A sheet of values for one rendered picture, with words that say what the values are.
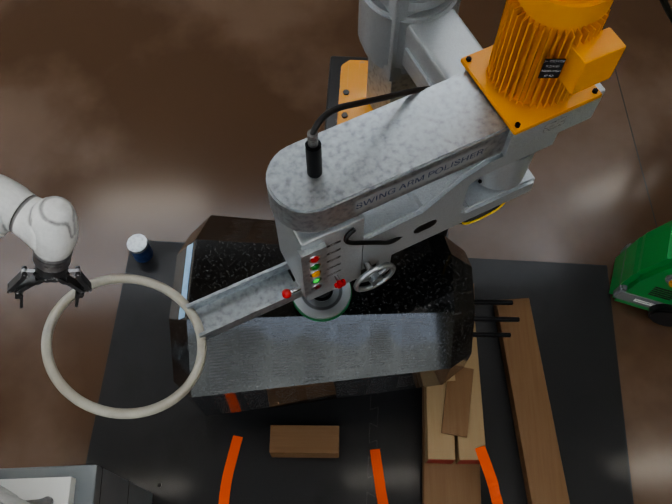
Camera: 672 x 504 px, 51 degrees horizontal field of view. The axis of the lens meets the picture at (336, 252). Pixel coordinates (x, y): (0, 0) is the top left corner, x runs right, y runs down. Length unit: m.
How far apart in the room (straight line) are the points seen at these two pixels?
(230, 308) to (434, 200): 0.76
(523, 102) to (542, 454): 1.79
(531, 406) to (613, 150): 1.55
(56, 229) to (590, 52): 1.29
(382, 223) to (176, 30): 2.67
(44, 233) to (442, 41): 1.40
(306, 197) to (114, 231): 2.13
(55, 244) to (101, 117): 2.56
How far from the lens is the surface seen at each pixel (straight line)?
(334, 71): 3.26
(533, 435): 3.33
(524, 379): 3.38
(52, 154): 4.18
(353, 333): 2.64
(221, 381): 2.76
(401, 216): 2.14
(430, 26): 2.48
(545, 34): 1.82
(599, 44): 1.86
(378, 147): 1.90
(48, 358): 2.24
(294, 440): 3.17
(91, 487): 2.60
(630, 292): 3.61
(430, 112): 1.98
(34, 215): 1.70
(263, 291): 2.38
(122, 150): 4.07
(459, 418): 3.14
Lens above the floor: 3.25
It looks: 65 degrees down
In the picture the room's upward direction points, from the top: straight up
